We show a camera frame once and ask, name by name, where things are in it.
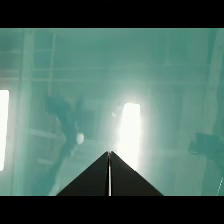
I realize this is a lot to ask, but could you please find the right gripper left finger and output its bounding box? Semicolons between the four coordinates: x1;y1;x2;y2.
56;151;110;197

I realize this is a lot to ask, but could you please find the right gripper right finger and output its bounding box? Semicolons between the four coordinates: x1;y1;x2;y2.
110;150;164;197

